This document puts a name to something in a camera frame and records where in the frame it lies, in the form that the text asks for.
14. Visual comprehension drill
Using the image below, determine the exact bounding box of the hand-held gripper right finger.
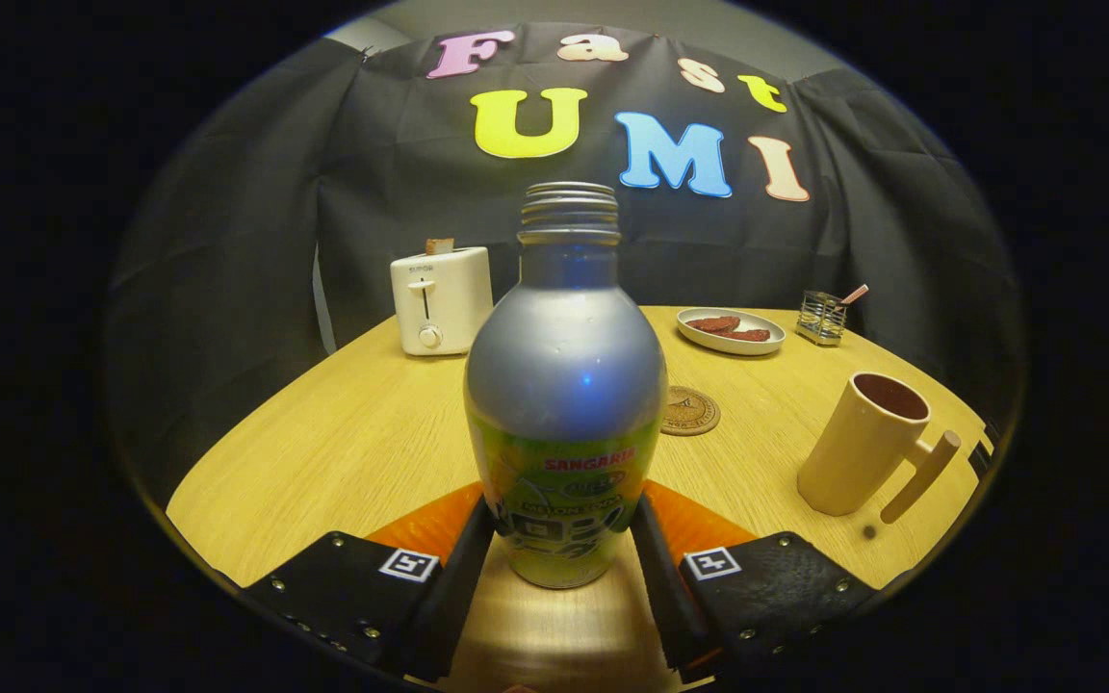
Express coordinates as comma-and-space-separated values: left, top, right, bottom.
632, 479, 883, 680

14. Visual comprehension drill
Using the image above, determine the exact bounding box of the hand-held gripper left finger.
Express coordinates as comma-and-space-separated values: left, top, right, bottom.
237, 481, 498, 682

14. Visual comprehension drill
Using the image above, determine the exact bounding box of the round cork coaster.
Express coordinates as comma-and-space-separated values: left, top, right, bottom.
660, 386, 721, 437

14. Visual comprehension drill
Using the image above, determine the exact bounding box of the cream cup with handle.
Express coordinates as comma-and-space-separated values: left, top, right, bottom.
797, 372, 963, 526

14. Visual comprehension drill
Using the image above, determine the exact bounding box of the silver green juice bottle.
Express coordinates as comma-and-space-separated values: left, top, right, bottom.
464, 181, 668, 590

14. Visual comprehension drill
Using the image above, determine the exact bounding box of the wooden table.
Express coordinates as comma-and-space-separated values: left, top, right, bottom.
167, 305, 993, 693

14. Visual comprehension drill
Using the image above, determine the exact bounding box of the white oval plate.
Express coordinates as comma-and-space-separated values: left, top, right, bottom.
676, 307, 787, 357

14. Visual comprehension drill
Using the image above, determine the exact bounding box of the white toaster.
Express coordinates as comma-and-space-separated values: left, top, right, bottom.
390, 246, 494, 357

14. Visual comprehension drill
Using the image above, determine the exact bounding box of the wire mesh holder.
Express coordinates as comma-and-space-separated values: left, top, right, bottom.
796, 291, 848, 347

